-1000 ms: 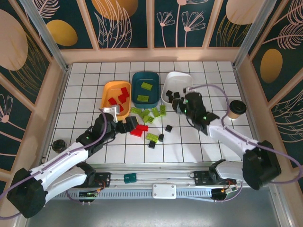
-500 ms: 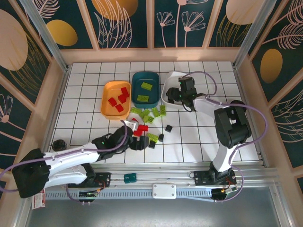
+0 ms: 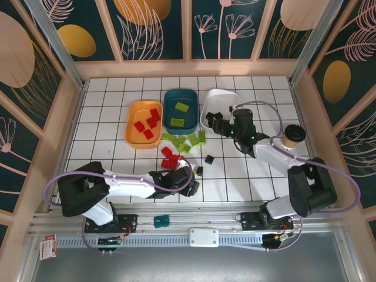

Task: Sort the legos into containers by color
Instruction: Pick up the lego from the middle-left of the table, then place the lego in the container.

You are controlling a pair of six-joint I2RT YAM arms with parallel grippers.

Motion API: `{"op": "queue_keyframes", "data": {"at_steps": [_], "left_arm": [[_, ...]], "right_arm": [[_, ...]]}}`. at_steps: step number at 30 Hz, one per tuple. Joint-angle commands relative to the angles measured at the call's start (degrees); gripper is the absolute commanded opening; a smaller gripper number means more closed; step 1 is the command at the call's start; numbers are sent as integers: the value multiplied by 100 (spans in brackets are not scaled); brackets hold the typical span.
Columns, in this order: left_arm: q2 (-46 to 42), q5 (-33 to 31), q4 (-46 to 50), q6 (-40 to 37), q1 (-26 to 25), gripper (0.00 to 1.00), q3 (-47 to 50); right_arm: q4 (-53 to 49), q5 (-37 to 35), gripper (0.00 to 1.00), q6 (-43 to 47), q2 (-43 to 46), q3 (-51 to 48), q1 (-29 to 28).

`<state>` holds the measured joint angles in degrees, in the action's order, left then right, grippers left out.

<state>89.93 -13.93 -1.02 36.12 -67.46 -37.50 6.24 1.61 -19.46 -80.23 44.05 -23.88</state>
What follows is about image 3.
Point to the aluminium mounting rail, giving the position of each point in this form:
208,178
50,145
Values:
205,218

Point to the teal plastic container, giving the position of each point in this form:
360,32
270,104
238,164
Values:
169,102

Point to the red white small carton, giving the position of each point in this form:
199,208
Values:
48,246

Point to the paper coffee cup black lid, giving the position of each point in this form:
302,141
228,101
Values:
294,133

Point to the aluminium side rail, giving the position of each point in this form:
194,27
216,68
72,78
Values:
302,117
75,117

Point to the red lego brick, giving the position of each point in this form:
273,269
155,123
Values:
154,114
167,151
148,134
151,122
139,125
175,158
169,165

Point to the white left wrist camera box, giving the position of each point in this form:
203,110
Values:
185,162

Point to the teal plastic clamp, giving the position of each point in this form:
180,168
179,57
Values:
161,221

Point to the orange plastic container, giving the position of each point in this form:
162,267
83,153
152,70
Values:
138,113

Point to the aluminium frame post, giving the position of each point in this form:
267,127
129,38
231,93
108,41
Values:
317,41
57,44

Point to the white plastic container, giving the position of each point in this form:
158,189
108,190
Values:
218,100

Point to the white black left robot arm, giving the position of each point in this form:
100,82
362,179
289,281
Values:
129,185

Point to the white plastic junction box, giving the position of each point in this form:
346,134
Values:
204,237

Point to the black lego brick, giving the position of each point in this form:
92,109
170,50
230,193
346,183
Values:
199,171
209,159
214,124
210,116
218,115

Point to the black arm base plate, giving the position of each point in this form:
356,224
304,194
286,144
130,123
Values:
129,220
249,221

